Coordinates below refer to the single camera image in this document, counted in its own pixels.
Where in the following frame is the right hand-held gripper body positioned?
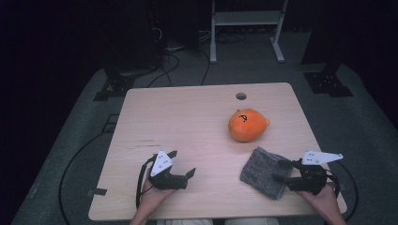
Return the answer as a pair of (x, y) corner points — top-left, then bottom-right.
(284, 150), (344, 197)

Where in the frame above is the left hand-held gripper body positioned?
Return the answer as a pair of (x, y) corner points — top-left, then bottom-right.
(147, 150), (189, 191)

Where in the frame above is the grey fuzzy cloth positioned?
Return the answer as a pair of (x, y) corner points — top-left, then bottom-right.
(239, 146), (294, 201)

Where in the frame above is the orange plush toy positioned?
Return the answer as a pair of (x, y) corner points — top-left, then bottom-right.
(227, 108), (271, 143)

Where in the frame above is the person's left hand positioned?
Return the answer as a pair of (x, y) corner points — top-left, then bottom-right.
(137, 177), (178, 218)

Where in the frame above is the person's right hand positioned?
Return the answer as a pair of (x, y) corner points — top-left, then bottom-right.
(296, 183), (342, 218)

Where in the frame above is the black tape strip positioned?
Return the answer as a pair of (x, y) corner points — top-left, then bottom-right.
(86, 187), (108, 197)

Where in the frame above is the black tape floor marking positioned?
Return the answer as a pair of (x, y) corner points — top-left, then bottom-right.
(101, 113), (120, 134)

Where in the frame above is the black floor stand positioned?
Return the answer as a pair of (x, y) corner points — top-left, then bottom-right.
(302, 60), (355, 98)
(93, 62), (139, 102)

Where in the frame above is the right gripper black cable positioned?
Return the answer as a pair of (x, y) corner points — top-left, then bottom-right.
(325, 169), (342, 199)

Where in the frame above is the black floor cable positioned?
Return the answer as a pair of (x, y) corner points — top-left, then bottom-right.
(199, 48), (211, 86)
(338, 160), (360, 222)
(58, 130), (111, 225)
(146, 52), (181, 89)

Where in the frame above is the white metal frame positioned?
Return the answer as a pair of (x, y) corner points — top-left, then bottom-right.
(209, 0), (289, 65)

